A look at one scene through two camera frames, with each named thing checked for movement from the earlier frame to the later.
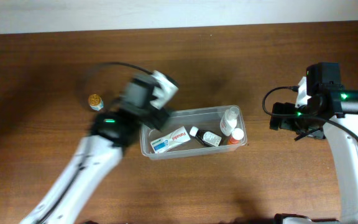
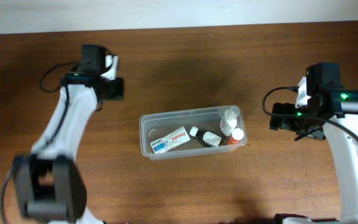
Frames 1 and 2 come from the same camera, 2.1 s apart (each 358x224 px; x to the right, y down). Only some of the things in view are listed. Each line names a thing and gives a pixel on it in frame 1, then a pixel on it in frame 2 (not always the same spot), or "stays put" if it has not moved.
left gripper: (155, 117) to (115, 88)
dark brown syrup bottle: (207, 137) stays put
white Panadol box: (171, 139) stays put
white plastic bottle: (229, 121) stays put
